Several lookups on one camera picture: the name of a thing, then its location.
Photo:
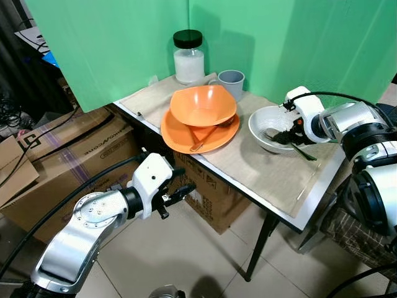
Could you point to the dark green spoon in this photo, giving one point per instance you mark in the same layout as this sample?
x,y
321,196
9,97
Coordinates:
x,y
304,152

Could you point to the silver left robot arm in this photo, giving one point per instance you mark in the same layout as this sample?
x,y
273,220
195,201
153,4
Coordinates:
x,y
80,230

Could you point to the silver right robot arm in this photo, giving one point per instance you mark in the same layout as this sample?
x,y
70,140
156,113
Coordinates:
x,y
356,118

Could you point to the white round bowl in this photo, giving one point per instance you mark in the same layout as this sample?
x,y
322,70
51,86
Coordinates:
x,y
262,124

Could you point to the small printed cardboard box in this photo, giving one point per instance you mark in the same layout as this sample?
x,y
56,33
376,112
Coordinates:
x,y
211,194

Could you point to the orange plate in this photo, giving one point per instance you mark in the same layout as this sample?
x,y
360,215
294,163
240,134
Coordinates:
x,y
177,135

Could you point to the beige woven table mat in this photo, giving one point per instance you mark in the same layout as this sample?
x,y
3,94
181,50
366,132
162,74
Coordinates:
x,y
260,174

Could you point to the orange spoon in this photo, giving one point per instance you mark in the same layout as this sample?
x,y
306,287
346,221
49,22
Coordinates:
x,y
208,138

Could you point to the orange square bowl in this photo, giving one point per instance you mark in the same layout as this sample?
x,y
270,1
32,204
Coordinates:
x,y
201,107

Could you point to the grey plastic cup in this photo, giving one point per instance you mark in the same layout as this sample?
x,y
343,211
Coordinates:
x,y
231,79

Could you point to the white table with black legs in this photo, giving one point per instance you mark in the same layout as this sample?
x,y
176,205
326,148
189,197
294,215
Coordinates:
x,y
257,248

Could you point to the glass jar with black lid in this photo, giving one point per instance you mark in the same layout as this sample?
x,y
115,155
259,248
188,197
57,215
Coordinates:
x,y
189,65

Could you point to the checked brown cloth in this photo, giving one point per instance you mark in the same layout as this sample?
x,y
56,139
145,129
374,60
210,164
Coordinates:
x,y
353,230

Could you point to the large taped cardboard box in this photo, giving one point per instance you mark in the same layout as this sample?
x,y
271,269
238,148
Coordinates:
x,y
56,161

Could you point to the green fabric backdrop screen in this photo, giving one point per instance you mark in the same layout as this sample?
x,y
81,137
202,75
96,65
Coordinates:
x,y
111,37

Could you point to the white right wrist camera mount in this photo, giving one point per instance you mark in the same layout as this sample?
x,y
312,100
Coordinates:
x,y
307,112

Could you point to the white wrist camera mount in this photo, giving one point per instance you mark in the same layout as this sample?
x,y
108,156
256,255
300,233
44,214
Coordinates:
x,y
307,112
149,180

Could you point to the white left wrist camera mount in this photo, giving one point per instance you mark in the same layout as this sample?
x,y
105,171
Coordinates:
x,y
149,180

